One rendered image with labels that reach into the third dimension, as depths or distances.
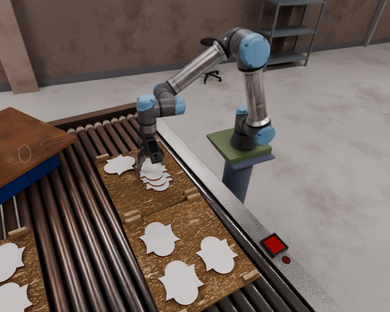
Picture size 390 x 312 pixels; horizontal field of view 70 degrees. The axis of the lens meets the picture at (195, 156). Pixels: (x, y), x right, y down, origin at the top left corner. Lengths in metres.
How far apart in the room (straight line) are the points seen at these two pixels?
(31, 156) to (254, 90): 0.99
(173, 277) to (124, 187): 0.47
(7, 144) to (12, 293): 0.68
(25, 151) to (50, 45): 3.03
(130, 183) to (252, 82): 0.68
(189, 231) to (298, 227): 1.51
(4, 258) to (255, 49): 1.15
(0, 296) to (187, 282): 0.57
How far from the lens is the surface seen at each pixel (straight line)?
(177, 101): 1.15
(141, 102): 1.10
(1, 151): 1.48
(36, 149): 1.42
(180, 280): 1.00
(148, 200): 1.21
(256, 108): 1.30
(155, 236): 1.09
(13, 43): 4.21
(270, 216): 2.48
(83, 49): 4.38
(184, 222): 1.14
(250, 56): 1.15
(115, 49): 4.45
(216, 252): 1.06
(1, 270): 1.16
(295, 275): 1.12
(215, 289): 1.01
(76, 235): 1.18
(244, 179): 1.69
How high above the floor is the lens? 1.84
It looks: 39 degrees down
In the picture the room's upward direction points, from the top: 4 degrees clockwise
